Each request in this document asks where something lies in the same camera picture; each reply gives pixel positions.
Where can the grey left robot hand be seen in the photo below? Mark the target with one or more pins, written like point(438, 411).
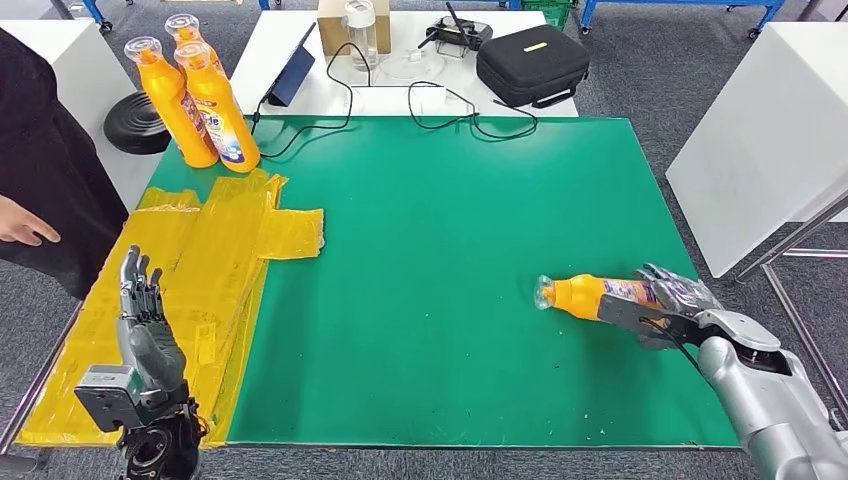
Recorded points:
point(149, 344)

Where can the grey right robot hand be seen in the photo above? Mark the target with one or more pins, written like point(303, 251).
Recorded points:
point(689, 295)

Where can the person's hand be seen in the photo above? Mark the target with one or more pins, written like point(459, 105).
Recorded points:
point(23, 222)

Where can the orange detergent bottle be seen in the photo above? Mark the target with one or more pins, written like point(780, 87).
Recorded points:
point(166, 106)
point(218, 112)
point(185, 33)
point(576, 298)

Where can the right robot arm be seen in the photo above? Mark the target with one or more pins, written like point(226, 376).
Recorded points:
point(762, 397)

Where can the clear plastic water bottle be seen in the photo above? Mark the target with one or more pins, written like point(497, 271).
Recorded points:
point(362, 40)

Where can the person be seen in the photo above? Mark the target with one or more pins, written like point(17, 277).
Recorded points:
point(53, 166)

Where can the yellow tape sheet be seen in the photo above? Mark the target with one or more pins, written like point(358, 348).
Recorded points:
point(199, 298)

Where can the black round ribbed disc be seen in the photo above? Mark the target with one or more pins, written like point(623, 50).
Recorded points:
point(136, 126)

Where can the green table mat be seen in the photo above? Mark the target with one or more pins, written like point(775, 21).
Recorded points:
point(464, 199)

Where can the white table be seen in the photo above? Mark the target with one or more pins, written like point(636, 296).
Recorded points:
point(245, 83)

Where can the black carrying case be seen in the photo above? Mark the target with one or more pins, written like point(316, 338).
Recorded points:
point(532, 66)

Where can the dark blue tablet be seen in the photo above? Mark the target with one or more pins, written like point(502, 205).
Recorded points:
point(293, 75)

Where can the green crate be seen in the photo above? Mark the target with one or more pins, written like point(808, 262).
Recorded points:
point(544, 4)

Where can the black remote controller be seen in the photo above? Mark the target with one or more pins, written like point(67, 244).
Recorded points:
point(464, 32)

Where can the white power adapter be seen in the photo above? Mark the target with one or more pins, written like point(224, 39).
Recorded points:
point(399, 100)

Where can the cardboard box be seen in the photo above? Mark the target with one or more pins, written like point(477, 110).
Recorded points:
point(331, 33)

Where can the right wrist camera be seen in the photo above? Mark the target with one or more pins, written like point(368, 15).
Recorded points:
point(629, 314)

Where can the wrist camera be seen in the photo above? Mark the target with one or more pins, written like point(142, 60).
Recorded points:
point(629, 314)
point(106, 397)

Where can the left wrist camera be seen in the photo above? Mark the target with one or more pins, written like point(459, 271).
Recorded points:
point(106, 397)

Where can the grey metal table frame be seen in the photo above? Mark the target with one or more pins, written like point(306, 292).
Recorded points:
point(795, 324)

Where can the blue metal cart frame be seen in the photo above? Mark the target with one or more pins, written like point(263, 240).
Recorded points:
point(93, 10)
point(586, 16)

